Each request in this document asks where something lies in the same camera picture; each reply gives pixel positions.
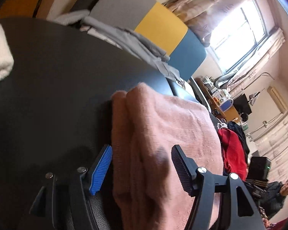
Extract pink knit sweater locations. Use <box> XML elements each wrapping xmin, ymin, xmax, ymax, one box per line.
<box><xmin>111</xmin><ymin>83</ymin><xmax>223</xmax><ymax>229</ymax></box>

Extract blue folding chair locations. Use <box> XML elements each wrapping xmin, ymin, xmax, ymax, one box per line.
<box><xmin>219</xmin><ymin>99</ymin><xmax>233</xmax><ymax>112</ymax></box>

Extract red knit sweater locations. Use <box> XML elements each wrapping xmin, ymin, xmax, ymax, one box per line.
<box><xmin>217</xmin><ymin>128</ymin><xmax>248</xmax><ymax>181</ymax></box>

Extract white window curtain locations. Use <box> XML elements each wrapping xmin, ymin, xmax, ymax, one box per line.
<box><xmin>255</xmin><ymin>112</ymin><xmax>288</xmax><ymax>181</ymax></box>

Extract dark navy garment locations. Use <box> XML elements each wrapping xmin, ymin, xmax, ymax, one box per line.
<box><xmin>227</xmin><ymin>121</ymin><xmax>250</xmax><ymax>162</ymax></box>

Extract wooden side desk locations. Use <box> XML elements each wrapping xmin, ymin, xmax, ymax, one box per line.
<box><xmin>195</xmin><ymin>77</ymin><xmax>241</xmax><ymax>123</ymax></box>

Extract black monitor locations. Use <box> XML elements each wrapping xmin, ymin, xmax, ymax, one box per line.
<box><xmin>233</xmin><ymin>94</ymin><xmax>252</xmax><ymax>115</ymax></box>

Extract grey garment on chair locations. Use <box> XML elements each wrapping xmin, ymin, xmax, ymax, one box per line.
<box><xmin>81</xmin><ymin>16</ymin><xmax>183</xmax><ymax>83</ymax></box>

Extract beige patterned curtain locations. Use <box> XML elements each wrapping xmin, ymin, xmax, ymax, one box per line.
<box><xmin>166</xmin><ymin>0</ymin><xmax>250</xmax><ymax>47</ymax></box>

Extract grey yellow blue chair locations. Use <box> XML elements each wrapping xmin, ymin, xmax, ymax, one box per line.
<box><xmin>53</xmin><ymin>0</ymin><xmax>212</xmax><ymax>112</ymax></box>

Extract wall air conditioner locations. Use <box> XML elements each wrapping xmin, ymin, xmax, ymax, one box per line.
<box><xmin>267</xmin><ymin>86</ymin><xmax>288</xmax><ymax>113</ymax></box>

